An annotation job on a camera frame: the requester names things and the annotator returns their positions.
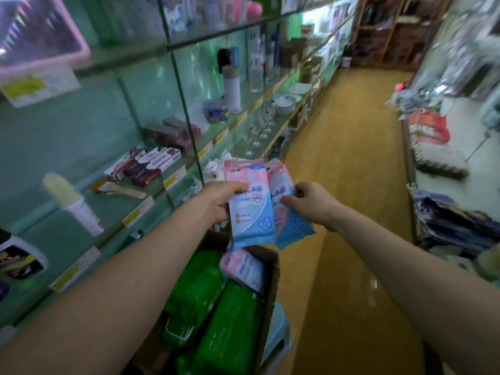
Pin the person's left hand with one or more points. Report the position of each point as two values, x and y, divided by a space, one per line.
219 200

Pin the person's right hand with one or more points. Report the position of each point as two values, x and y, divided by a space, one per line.
316 205

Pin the brown cardboard box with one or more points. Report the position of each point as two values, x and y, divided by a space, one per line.
271 293

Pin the metal store shelving unit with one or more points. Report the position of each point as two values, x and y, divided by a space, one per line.
461 168

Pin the person's right forearm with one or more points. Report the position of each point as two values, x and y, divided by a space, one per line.
414 293

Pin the person's left forearm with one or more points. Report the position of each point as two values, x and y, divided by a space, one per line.
101 308

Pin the red white packaged box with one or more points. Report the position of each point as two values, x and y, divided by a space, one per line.
156 168
121 164

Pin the white ceramic tea set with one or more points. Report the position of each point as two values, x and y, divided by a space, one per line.
212 169

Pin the blue packaged cups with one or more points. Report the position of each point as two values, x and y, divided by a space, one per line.
216 112

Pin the stack of white bowls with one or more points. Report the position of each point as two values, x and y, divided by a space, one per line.
286 104

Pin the white thermos flask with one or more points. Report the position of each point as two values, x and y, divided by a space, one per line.
232 89

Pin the white textured pack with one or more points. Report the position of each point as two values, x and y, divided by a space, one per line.
441 160

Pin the blue plastic stool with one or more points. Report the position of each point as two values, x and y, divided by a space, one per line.
275 332

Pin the dark plastic bags bundle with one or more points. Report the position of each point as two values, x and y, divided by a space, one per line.
453 218

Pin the red mesh bag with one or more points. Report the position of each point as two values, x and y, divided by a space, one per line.
430 127

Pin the clear tall bottle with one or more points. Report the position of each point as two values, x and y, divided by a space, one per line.
257 62

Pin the row of toiletry bottles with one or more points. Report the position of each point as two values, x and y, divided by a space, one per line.
203 11

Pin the black cap white bottle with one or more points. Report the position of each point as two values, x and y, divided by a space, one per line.
19 257

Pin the yellow white price card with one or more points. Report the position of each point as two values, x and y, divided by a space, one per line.
35 88

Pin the pink framed panel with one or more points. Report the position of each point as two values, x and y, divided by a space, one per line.
39 27

